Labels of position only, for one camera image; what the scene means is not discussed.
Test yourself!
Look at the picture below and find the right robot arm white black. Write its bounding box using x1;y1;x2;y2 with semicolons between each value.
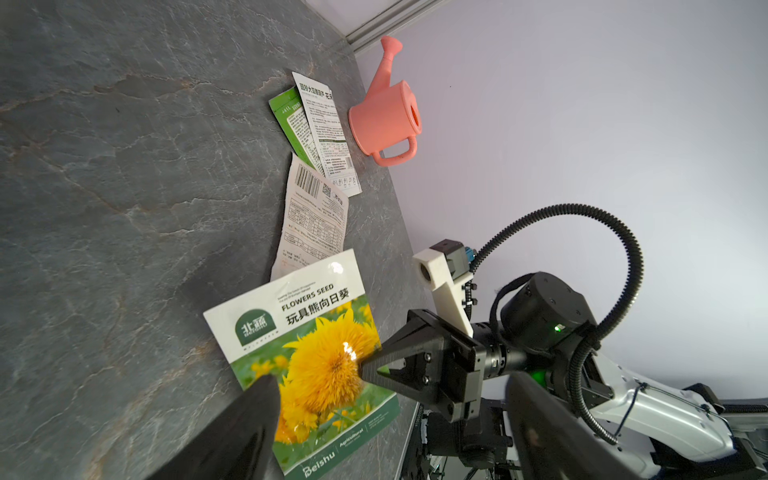
358;203;767;479

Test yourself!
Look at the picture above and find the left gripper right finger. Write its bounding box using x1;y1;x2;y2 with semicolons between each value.
506;372;638;480

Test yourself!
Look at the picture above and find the green seed packet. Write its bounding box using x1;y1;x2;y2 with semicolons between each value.
269;87;325;176

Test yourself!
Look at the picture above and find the sunflower seed packet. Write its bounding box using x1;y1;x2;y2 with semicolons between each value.
204;250;400;479

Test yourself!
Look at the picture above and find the pink watering can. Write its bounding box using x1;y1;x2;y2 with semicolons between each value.
348;36;422;167

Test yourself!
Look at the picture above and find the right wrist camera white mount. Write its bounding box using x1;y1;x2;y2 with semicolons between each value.
413;239;474;337

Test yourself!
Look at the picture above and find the white orange-print seed packet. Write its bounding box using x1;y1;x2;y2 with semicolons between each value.
270;155;349;281

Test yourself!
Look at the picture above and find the white text seed packet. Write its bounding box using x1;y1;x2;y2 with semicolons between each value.
292;72;362;197

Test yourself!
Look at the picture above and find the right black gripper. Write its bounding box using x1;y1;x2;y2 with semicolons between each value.
359;310;528;422

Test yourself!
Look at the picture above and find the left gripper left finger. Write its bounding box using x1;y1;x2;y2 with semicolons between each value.
149;376;282;479

